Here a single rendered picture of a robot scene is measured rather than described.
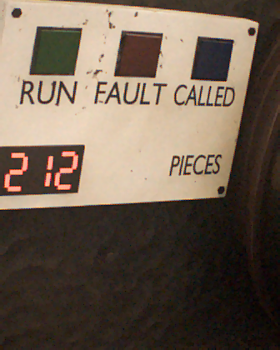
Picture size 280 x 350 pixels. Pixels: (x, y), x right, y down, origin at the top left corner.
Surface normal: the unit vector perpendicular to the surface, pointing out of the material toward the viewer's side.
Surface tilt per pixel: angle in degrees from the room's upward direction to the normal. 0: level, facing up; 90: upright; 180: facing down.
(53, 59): 90
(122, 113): 90
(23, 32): 90
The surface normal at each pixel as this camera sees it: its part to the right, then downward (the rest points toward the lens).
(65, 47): 0.51, 0.35
